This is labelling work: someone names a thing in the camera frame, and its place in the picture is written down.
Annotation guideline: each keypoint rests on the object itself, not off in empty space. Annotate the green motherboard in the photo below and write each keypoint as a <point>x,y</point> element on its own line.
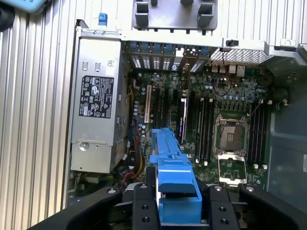
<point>204,81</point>

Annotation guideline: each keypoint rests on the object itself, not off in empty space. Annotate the metal socket cover frame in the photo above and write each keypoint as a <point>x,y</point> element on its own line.
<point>233,182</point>

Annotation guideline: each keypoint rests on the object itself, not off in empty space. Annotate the silver power supply unit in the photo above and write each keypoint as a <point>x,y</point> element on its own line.
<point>96,131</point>

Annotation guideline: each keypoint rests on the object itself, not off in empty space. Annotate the pale blue teach pendant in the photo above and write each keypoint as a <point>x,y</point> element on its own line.
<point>31,6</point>

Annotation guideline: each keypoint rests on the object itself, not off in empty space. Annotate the blue plastic latch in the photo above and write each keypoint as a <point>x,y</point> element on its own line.
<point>102,19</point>

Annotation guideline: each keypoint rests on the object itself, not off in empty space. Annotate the thin metal locking lever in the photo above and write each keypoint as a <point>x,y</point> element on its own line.
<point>254,109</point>

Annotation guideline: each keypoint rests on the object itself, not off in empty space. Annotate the white expansion slot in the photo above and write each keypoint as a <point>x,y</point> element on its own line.
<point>147,105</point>

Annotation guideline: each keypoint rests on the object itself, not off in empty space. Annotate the CPU socket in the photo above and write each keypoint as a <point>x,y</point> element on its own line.
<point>231,134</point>

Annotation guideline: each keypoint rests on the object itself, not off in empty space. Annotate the black round object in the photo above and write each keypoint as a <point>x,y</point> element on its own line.
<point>6,16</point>

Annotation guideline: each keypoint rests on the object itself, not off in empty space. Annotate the hard disk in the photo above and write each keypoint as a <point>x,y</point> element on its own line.
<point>175,172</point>

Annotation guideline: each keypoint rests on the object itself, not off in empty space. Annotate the open dark grey PC case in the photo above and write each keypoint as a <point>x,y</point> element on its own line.
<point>287,134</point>

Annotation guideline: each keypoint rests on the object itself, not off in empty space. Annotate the RAM slot white clips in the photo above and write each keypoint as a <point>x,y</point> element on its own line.
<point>199,131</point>
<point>266,134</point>
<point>258,134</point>
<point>208,131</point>

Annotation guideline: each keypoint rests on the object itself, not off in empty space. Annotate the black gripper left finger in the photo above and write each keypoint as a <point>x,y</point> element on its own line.
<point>145,208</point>

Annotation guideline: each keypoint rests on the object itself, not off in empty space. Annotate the grey plastic parts rack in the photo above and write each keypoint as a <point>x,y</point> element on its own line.
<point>175,14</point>

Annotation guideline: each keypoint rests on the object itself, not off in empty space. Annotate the black expansion slot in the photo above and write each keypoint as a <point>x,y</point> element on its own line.
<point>192,112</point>
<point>165,107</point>
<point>156,107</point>

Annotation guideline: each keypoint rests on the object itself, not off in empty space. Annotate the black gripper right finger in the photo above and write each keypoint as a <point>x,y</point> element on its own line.
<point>221,210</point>

